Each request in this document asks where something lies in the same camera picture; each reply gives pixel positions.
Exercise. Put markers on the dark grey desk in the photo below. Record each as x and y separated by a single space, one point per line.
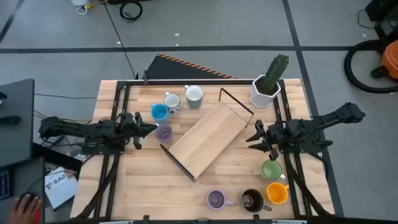
15 124

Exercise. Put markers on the white patterned mug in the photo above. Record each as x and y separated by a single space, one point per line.
172 102

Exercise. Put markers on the orange mug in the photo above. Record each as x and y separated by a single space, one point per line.
276 193

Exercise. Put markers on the green mug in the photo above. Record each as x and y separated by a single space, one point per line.
271 170

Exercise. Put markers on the person's hand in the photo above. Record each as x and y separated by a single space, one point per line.
25 211

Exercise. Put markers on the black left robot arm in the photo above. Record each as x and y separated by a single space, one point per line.
77 130

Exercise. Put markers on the black metal table frame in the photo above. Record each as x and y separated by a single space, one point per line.
202 82

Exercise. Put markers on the white hexagonal plant pot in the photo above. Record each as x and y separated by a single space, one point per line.
259 99

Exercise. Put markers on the ribbed purple mug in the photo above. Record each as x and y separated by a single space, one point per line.
216 199

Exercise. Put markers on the tall grey mug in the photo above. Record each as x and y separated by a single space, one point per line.
194 96

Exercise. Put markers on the blue mug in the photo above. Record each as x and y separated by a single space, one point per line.
159 112

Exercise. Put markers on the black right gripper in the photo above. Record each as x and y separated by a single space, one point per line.
280 133

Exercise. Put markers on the orange vacuum cleaner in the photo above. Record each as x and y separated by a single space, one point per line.
391 60

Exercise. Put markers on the black keyboard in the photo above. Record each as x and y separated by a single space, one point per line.
4 185

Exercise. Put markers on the black computer mouse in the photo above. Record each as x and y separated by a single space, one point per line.
28 196

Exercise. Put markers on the white box with label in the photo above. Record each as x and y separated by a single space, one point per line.
60 186

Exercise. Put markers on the black board with orange stripes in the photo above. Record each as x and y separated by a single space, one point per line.
168 70

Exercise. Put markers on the green cactus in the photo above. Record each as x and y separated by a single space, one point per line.
276 70

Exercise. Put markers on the dark brown mug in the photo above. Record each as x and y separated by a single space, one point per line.
252 200

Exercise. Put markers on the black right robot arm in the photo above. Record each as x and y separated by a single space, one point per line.
335 116

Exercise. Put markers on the smooth lilac mug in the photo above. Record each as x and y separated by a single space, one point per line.
163 133

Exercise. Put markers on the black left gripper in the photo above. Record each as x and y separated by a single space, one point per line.
129 127

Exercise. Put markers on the white round floor object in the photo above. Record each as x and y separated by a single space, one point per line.
80 3

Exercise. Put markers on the black equipment case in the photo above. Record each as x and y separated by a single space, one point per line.
384 15

